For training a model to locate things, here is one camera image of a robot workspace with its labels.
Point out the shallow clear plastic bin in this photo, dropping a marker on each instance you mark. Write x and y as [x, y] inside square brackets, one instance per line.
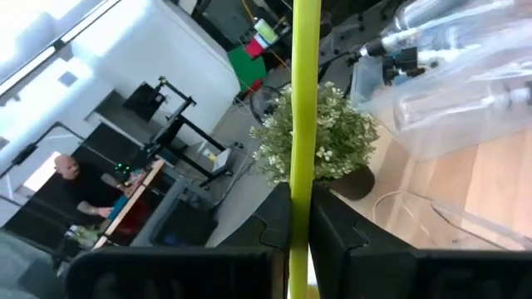
[457, 218]

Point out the green board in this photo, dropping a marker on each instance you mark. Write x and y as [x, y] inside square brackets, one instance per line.
[247, 68]

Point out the person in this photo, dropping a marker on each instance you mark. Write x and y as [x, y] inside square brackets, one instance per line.
[83, 187]

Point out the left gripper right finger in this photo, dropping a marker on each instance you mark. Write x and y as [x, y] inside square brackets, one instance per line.
[395, 274]

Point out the light green cup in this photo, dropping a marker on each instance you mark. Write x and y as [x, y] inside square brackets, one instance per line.
[267, 31]

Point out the yellow-green dish brush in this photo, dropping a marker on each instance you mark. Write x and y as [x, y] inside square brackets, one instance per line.
[305, 124]

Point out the black metal rig frame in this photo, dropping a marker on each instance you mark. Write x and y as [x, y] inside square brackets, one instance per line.
[183, 124]

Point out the wooden desk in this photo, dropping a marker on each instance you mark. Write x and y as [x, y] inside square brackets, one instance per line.
[133, 197]

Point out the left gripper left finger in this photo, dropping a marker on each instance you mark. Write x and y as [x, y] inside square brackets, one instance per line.
[187, 274]

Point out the artificial green potted plant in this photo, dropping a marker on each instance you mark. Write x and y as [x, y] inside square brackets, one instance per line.
[345, 137]

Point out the red cup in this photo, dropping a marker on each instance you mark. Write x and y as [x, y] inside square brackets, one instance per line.
[254, 47]

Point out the deep clear plastic bin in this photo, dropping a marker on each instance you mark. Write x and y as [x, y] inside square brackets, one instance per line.
[457, 124]

